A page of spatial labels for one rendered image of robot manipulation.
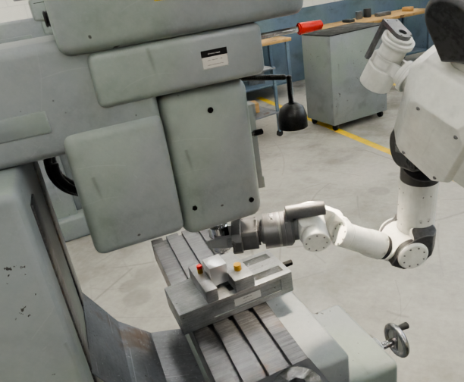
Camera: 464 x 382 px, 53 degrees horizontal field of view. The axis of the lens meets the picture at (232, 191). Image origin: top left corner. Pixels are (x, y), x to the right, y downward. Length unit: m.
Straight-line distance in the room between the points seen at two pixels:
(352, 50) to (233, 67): 4.71
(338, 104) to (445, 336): 3.46
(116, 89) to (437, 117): 0.55
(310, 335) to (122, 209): 0.70
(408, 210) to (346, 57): 4.45
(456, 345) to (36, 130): 2.27
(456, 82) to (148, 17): 0.52
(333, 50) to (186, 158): 4.57
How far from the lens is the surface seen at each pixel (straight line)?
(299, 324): 1.43
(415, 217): 1.21
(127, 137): 0.90
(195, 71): 0.90
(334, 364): 1.33
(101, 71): 0.87
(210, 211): 1.01
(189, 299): 1.34
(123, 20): 0.86
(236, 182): 1.01
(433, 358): 2.60
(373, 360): 1.50
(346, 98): 5.66
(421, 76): 0.84
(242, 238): 1.12
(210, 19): 0.90
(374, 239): 1.22
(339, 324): 1.61
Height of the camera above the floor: 1.81
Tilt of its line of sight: 24 degrees down
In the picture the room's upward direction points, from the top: 9 degrees counter-clockwise
